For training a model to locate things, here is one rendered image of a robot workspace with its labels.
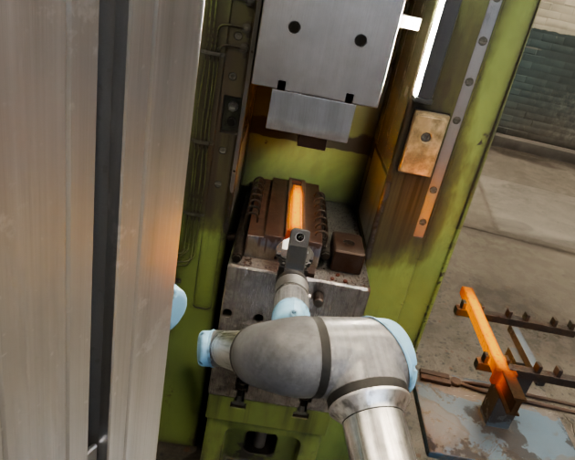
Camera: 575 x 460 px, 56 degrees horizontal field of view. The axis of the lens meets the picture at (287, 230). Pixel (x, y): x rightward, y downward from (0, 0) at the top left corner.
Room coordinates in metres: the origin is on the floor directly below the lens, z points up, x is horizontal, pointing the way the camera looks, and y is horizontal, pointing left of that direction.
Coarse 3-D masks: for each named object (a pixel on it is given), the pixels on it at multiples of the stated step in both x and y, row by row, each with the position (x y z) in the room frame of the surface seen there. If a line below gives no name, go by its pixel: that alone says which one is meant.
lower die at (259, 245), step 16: (256, 192) 1.54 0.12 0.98; (272, 192) 1.55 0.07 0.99; (288, 192) 1.55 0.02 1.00; (304, 192) 1.57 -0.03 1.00; (272, 208) 1.42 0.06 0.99; (288, 208) 1.43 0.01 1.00; (304, 208) 1.45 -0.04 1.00; (256, 224) 1.32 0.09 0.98; (272, 224) 1.32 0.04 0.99; (288, 224) 1.32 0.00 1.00; (304, 224) 1.34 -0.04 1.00; (256, 240) 1.25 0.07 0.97; (272, 240) 1.26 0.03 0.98; (320, 240) 1.28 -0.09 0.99; (256, 256) 1.25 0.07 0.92; (272, 256) 1.26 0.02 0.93
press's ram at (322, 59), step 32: (288, 0) 1.25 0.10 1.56; (320, 0) 1.26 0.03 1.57; (352, 0) 1.26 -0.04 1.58; (384, 0) 1.26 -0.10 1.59; (288, 32) 1.25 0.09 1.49; (320, 32) 1.26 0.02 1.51; (352, 32) 1.26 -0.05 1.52; (384, 32) 1.26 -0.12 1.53; (256, 64) 1.25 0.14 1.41; (288, 64) 1.25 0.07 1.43; (320, 64) 1.26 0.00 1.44; (352, 64) 1.26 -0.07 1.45; (384, 64) 1.27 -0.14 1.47; (320, 96) 1.26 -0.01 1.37; (352, 96) 1.28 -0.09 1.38
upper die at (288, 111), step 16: (272, 96) 1.25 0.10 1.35; (288, 96) 1.25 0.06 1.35; (304, 96) 1.26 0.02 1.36; (272, 112) 1.25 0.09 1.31; (288, 112) 1.25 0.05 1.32; (304, 112) 1.26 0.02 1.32; (320, 112) 1.26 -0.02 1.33; (336, 112) 1.26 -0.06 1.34; (352, 112) 1.26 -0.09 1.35; (272, 128) 1.25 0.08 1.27; (288, 128) 1.25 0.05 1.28; (304, 128) 1.26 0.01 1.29; (320, 128) 1.26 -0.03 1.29; (336, 128) 1.26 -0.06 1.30
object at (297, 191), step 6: (294, 186) 1.58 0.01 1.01; (300, 186) 1.59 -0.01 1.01; (294, 192) 1.54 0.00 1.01; (300, 192) 1.55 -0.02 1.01; (294, 198) 1.48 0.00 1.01; (300, 198) 1.50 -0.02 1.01; (294, 204) 1.44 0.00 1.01; (300, 204) 1.45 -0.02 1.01; (294, 210) 1.40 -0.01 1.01; (300, 210) 1.41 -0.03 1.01; (294, 216) 1.35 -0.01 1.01; (300, 216) 1.36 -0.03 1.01; (294, 222) 1.32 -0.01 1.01; (300, 222) 1.33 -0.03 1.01; (288, 228) 1.26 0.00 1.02; (288, 234) 1.25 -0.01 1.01
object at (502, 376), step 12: (468, 288) 1.26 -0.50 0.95; (468, 300) 1.20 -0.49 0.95; (468, 312) 1.17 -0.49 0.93; (480, 312) 1.15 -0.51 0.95; (480, 324) 1.10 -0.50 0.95; (480, 336) 1.06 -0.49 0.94; (492, 336) 1.06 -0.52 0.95; (492, 348) 1.01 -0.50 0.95; (492, 360) 0.97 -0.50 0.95; (504, 360) 0.97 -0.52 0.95; (492, 372) 0.95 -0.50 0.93; (504, 372) 0.91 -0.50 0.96; (516, 372) 0.93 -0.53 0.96; (504, 384) 0.90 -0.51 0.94; (516, 384) 0.88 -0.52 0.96; (504, 396) 0.88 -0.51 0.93; (516, 396) 0.84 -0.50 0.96; (504, 408) 0.85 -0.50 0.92; (516, 408) 0.84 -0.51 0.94
